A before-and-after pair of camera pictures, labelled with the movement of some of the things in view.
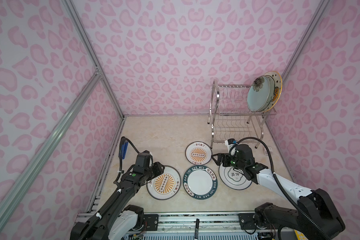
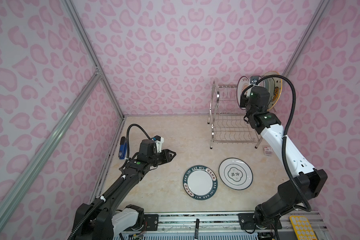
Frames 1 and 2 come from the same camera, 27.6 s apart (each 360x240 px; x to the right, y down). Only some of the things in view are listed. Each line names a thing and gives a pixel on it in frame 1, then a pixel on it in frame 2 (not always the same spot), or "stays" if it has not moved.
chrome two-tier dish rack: [231, 120] stays
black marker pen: [196, 228] stays
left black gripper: [159, 169] -> [165, 153]
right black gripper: [218, 162] -> [243, 98]
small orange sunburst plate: [198, 153] -> [242, 82]
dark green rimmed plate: [200, 182] stays
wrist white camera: [229, 143] -> [254, 80]
